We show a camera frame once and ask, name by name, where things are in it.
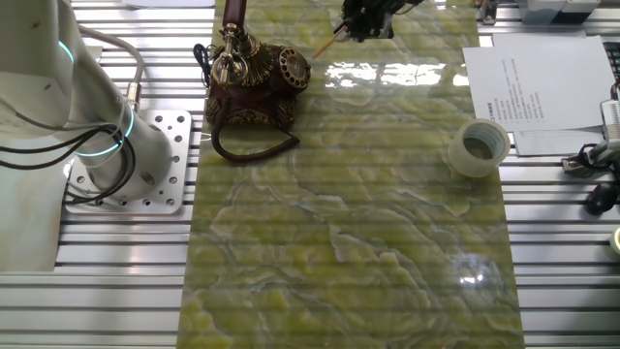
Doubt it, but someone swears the black computer keyboard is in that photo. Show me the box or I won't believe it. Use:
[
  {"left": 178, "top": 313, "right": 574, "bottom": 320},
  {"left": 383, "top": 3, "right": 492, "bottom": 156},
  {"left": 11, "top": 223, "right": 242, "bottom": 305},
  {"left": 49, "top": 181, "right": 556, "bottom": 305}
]
[{"left": 603, "top": 41, "right": 620, "bottom": 81}]

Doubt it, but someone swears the green marble pattern mat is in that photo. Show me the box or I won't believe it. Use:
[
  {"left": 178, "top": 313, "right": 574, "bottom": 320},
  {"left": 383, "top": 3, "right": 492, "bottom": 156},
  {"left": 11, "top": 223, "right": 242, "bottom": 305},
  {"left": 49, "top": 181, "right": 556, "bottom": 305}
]
[{"left": 174, "top": 0, "right": 527, "bottom": 349}]

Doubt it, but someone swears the thin wooden stick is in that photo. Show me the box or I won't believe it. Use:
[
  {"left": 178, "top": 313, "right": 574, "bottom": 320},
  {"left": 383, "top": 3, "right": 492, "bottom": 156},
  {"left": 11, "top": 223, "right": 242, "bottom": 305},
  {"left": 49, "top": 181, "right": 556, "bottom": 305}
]
[{"left": 312, "top": 26, "right": 348, "bottom": 60}]

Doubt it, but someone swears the black rounded object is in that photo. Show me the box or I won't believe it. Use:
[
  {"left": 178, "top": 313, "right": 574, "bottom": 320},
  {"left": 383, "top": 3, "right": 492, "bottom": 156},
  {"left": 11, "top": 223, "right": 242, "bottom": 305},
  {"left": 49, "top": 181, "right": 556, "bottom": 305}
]
[{"left": 583, "top": 181, "right": 620, "bottom": 217}]

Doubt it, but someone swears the black base cable bundle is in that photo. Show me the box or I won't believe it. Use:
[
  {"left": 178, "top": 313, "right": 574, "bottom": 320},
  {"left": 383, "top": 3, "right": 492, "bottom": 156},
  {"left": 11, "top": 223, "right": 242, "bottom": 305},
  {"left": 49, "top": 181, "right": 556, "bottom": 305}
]
[{"left": 0, "top": 123, "right": 138, "bottom": 205}]

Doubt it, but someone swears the grey white equipment box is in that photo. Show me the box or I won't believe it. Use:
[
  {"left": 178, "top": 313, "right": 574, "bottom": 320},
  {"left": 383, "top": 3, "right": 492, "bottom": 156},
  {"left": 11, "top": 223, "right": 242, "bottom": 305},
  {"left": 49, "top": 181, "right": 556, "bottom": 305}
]
[{"left": 517, "top": 0, "right": 602, "bottom": 26}]

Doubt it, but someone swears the black phone line cord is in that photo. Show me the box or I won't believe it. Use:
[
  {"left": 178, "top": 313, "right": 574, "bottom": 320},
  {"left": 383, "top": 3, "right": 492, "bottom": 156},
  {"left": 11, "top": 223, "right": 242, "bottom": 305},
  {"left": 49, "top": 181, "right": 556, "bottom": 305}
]
[{"left": 192, "top": 42, "right": 214, "bottom": 88}]

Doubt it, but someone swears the red gold phone handset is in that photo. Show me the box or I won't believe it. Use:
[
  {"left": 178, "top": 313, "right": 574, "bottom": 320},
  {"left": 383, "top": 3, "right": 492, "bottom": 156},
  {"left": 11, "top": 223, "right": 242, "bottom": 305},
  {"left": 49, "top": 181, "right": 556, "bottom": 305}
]
[{"left": 210, "top": 0, "right": 258, "bottom": 88}]

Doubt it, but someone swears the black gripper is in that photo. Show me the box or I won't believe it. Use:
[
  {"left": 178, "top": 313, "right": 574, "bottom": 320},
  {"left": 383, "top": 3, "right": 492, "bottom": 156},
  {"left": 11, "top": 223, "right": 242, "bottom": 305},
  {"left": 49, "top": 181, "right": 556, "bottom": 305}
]
[{"left": 338, "top": 0, "right": 403, "bottom": 44}]

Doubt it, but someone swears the clear tape roll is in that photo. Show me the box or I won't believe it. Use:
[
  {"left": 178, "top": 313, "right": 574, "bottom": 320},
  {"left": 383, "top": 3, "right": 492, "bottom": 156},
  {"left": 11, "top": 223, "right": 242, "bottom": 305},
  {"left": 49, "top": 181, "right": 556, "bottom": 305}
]
[{"left": 448, "top": 118, "right": 512, "bottom": 178}]

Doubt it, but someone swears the grey robot base hose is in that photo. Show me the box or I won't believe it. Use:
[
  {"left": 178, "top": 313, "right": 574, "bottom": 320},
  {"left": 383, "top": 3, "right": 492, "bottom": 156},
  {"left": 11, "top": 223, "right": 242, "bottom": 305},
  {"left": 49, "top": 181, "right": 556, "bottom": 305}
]
[{"left": 77, "top": 23, "right": 146, "bottom": 112}]

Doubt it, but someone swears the printed white paper sheet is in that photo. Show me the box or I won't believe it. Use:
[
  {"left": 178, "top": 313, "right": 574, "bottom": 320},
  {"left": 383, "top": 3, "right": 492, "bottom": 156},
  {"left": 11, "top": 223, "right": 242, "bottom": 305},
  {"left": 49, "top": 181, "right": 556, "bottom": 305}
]
[
  {"left": 120, "top": 0, "right": 217, "bottom": 9},
  {"left": 462, "top": 32, "right": 616, "bottom": 133}
]

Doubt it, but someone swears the plain white paper sheet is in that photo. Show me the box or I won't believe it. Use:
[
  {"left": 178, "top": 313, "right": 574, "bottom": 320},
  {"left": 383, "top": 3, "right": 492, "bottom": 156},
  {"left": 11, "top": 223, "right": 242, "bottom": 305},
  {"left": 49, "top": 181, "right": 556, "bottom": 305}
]
[{"left": 512, "top": 126, "right": 606, "bottom": 157}]

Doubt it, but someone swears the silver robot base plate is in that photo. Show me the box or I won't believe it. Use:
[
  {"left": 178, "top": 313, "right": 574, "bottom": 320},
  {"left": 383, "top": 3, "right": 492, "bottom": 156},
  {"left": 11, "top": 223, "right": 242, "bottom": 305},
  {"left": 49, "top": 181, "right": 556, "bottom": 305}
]
[{"left": 62, "top": 109, "right": 194, "bottom": 216}]

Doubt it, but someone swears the metal camera stand bracket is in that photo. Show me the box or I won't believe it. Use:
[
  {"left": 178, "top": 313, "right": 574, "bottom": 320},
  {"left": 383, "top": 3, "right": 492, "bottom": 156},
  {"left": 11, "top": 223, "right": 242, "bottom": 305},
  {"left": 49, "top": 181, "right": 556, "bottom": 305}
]
[{"left": 477, "top": 0, "right": 500, "bottom": 26}]

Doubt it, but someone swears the brown coiled handset cord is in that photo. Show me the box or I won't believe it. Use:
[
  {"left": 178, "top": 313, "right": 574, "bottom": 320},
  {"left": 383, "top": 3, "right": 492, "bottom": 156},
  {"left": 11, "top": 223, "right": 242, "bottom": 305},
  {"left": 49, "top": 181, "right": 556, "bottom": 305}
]
[{"left": 210, "top": 96, "right": 301, "bottom": 164}]

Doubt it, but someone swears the metal camera clamp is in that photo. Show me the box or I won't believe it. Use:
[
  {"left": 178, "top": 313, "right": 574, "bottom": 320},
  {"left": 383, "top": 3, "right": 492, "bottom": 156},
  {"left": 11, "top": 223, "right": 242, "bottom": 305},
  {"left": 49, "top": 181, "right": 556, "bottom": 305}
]
[{"left": 561, "top": 140, "right": 620, "bottom": 176}]

